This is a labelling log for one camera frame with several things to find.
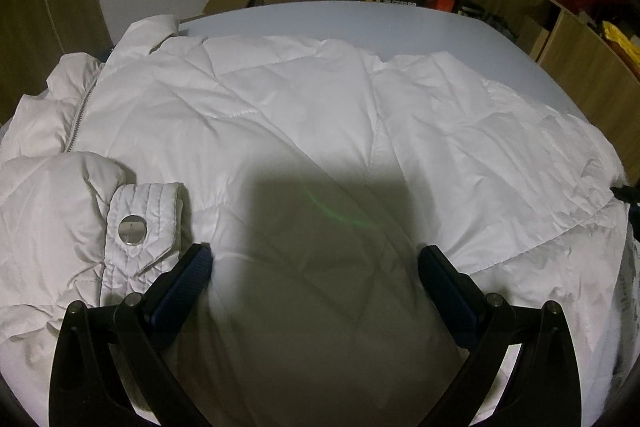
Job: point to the wooden wardrobe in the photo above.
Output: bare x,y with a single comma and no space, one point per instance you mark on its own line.
45,7

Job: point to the bed with pale blue sheet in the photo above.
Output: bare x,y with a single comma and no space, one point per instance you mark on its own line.
400,24

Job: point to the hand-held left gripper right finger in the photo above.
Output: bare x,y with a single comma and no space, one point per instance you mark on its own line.
445,292

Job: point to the orange box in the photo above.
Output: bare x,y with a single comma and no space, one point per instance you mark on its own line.
442,2

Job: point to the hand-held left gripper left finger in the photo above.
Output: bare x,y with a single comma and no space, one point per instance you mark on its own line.
186,287

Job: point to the white puffer jacket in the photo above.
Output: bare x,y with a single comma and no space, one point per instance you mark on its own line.
300,107

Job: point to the yellow bag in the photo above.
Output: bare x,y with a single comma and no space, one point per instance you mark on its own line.
622,42

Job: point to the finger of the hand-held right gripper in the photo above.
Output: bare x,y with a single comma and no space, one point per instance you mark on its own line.
627,196

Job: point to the low wooden shelf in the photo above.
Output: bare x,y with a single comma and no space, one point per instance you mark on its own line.
585,52

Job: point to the dark clutter heap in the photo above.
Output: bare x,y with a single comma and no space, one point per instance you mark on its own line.
482,17

